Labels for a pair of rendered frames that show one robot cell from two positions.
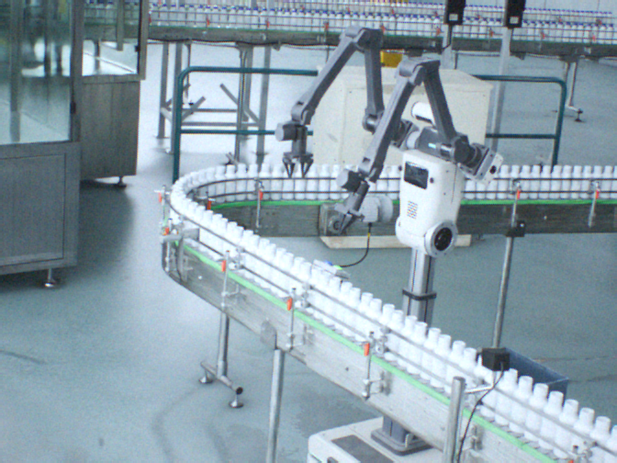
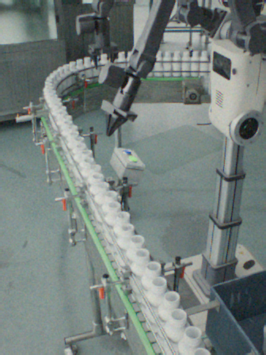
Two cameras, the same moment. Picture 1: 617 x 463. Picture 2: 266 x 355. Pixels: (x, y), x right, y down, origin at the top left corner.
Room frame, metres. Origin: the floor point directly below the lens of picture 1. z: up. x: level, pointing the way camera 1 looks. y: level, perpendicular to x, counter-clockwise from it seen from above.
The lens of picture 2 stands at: (2.91, -0.57, 1.93)
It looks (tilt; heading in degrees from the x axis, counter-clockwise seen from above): 32 degrees down; 17
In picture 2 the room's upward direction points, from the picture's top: 1 degrees counter-clockwise
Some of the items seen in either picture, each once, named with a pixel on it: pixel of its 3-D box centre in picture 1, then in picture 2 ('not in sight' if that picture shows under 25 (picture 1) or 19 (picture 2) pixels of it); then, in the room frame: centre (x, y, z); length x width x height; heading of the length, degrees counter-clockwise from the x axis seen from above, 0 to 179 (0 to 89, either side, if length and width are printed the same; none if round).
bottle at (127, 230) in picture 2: (374, 323); (127, 250); (3.87, -0.26, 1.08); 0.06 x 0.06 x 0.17
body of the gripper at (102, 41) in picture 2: (298, 148); (103, 40); (4.55, 0.05, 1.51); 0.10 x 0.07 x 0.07; 126
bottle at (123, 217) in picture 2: (364, 317); (123, 238); (3.92, -0.23, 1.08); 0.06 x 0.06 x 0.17
